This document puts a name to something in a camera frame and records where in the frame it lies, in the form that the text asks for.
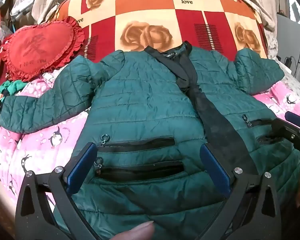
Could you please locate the green quilted jacket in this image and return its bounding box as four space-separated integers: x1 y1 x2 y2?
0 42 300 240

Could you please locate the grey cabinet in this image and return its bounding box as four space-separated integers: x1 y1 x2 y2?
276 12 300 67

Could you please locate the floral white bed sheet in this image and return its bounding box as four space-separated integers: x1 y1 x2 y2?
261 21 300 98

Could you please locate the red orange rose-print quilt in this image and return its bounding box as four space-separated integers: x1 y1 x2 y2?
48 0 269 64

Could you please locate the green cloth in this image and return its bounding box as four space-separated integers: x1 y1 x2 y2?
0 80 24 100

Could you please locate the black charger with cable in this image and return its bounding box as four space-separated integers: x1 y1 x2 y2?
284 56 300 79

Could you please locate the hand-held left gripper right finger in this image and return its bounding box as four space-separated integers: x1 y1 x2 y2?
200 144 282 240

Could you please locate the red heart-shaped frilled pillow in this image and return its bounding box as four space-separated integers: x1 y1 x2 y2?
0 16 85 82

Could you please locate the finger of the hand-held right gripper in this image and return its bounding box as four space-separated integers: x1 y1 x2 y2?
271 118 300 165
284 111 300 127

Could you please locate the person's left hand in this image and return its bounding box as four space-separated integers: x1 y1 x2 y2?
112 221 155 240

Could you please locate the pink penguin-print blanket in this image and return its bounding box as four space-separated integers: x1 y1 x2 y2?
0 72 300 203

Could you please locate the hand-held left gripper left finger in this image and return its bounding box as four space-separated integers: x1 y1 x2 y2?
15 142 101 240

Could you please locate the beige cloth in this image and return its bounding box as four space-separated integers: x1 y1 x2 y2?
247 0 280 30

